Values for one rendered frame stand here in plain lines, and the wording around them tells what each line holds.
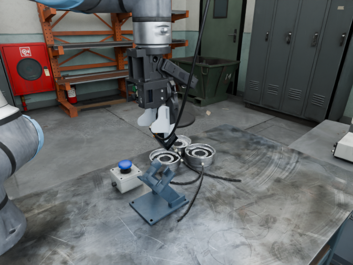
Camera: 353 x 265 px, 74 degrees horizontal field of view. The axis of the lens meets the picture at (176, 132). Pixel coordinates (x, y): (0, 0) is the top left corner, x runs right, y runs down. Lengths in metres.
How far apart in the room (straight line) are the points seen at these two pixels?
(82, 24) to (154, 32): 4.07
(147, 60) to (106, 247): 0.40
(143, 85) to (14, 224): 0.43
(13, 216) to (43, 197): 0.13
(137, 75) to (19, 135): 0.33
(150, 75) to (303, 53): 3.08
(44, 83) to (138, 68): 3.74
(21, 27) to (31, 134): 3.68
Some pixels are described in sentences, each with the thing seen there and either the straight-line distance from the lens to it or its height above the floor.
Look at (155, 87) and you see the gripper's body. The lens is 0.47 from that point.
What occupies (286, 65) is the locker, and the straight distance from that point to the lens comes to 3.57.
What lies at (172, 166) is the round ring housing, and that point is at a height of 0.83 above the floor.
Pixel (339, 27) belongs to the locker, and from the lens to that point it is 3.29.
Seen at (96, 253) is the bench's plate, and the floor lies 0.80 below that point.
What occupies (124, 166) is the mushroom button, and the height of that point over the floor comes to 0.87.
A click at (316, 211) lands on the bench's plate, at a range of 0.74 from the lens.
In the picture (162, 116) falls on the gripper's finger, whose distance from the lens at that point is 0.51.
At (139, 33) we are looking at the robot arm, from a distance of 0.48.
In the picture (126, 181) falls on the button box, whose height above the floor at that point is 0.84.
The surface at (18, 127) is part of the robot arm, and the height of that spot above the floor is 1.02.
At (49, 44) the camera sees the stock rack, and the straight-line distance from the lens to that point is 4.05.
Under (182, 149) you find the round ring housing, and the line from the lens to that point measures 0.85.
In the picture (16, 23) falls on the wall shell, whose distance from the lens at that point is 4.32.
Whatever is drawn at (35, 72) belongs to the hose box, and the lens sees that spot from 4.15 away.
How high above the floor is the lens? 1.24
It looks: 25 degrees down
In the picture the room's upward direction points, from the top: straight up
